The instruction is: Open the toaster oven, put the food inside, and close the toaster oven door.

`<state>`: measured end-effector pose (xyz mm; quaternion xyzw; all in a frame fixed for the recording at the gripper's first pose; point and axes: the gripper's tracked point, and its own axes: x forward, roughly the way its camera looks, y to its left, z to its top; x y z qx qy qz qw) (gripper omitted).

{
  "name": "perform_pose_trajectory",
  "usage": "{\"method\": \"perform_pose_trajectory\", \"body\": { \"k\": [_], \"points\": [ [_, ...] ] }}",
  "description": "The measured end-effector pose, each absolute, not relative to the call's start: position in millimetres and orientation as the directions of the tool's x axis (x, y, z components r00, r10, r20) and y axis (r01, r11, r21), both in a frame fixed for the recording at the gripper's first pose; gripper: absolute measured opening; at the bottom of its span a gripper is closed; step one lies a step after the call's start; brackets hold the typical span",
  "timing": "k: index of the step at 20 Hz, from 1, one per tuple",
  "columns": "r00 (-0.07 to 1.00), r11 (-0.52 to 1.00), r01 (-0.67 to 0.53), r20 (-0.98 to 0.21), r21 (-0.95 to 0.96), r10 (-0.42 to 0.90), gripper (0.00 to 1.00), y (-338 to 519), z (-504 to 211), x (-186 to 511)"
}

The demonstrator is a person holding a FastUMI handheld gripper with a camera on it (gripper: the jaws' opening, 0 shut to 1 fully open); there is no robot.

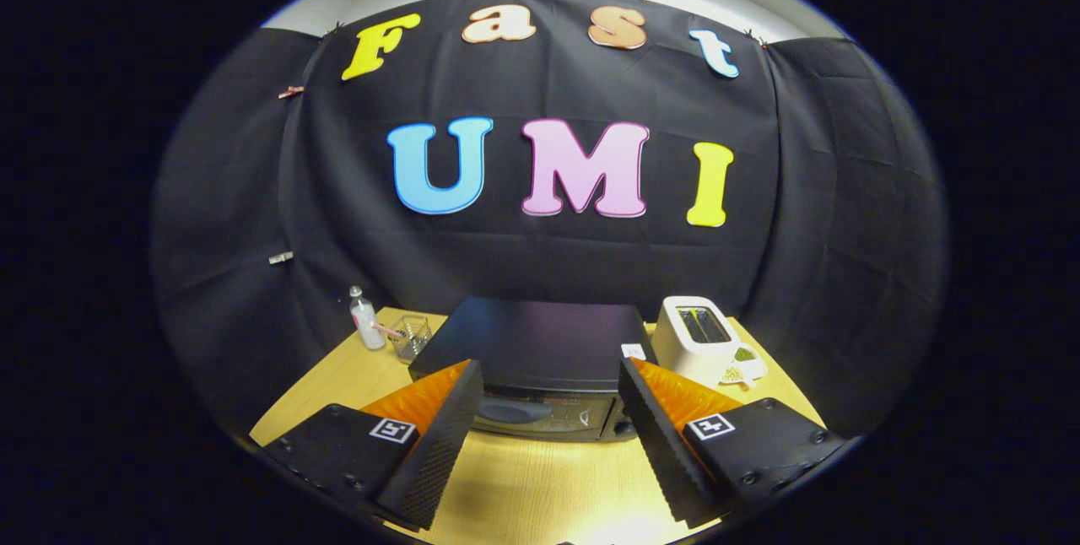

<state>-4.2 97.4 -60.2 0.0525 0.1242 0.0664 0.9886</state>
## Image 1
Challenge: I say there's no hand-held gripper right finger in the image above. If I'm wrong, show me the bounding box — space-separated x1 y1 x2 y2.
618 357 847 529

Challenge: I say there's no clear wire basket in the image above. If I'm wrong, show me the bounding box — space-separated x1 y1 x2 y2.
390 314 433 362

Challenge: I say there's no white toaster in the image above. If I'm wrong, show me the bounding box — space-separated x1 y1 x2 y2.
650 296 742 387

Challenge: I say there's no clear plastic bottle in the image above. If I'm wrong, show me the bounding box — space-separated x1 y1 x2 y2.
348 285 386 351

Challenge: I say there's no black toaster oven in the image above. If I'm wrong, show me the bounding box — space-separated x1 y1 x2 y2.
408 296 657 443

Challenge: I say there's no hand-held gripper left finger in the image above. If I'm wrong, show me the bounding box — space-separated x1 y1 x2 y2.
262 359 486 531

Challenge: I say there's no white power cord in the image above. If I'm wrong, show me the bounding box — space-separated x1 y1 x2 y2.
719 343 770 386

